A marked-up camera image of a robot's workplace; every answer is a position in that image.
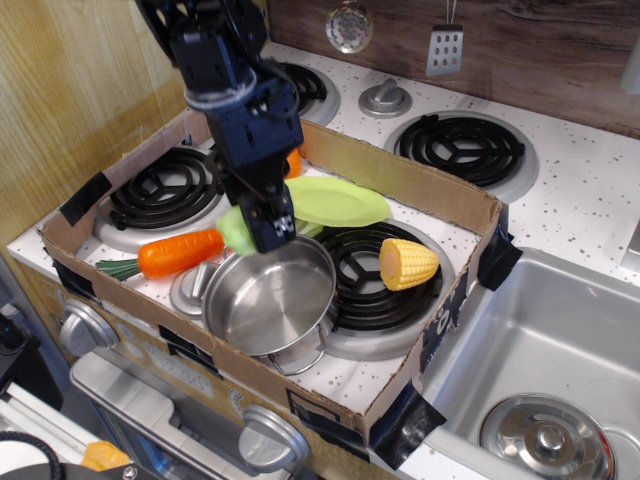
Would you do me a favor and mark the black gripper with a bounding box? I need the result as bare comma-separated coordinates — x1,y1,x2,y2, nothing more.
203,76,303,253

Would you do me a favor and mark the green toy broccoli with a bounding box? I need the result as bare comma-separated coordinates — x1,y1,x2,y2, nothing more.
216,206,257,256

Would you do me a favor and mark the stainless steel pan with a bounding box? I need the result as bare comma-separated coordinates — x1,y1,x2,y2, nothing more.
202,236,338,376

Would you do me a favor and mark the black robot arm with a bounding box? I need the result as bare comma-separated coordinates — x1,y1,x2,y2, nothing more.
137,1,303,253

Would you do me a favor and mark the silver stove knob near pan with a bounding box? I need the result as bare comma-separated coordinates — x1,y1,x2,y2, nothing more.
170,261,220,321

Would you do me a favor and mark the light green toy plate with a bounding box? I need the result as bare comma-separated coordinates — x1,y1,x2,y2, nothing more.
286,176,390,227

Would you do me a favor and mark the orange toy carrot tip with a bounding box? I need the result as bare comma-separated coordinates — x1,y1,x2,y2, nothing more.
285,148,303,179

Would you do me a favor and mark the front left black burner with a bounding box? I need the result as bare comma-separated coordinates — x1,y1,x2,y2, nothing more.
94,145,230,254

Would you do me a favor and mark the black burner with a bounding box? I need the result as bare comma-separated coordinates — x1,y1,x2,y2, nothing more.
94,145,230,254
384,111,539,204
267,59,341,126
312,220,455,361

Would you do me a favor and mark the orange toy carrot with leaves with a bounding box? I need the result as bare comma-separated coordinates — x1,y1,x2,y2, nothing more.
96,229,225,281

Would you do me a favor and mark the front right black burner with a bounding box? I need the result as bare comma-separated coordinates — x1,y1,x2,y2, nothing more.
312,220,455,361

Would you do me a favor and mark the back left black burner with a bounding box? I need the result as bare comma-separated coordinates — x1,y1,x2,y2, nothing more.
267,59,341,126

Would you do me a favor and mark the yellow toy corn cob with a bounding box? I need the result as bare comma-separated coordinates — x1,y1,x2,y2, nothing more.
379,238,440,291

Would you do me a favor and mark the silver stove knob back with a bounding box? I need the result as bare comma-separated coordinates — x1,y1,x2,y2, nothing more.
359,79,413,119

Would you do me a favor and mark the hanging silver strainer ladle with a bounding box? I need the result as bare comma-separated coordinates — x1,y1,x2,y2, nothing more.
325,1,374,54

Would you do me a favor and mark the brown cardboard fence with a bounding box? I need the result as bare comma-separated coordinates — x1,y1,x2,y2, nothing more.
36,94,524,472

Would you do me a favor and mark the silver oven knob left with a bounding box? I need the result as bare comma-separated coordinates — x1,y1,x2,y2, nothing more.
59,299,119,357

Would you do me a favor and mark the silver oven knob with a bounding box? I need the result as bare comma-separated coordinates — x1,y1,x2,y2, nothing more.
238,405,310,473
59,299,119,357

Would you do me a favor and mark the back right black burner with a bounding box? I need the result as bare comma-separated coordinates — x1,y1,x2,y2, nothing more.
384,111,539,204

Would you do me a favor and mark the silver oven knob right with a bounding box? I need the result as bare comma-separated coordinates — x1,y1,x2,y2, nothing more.
238,405,310,473

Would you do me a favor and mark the hanging silver slotted spatula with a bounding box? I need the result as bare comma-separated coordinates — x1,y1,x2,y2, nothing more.
425,1,464,77

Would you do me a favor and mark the yellow sponge piece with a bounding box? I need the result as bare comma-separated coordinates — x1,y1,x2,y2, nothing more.
80,440,131,472

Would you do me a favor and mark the silver toy sink basin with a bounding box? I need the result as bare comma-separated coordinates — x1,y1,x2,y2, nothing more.
423,249,639,479

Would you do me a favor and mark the silver pot lid in sink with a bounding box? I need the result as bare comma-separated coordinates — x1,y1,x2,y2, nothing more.
479,394,617,479

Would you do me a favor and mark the silver oven door handle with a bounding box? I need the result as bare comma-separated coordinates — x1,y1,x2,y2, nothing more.
70,353,289,479

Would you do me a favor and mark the black cable bottom left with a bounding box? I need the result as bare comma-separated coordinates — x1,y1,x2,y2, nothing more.
0,431,64,480

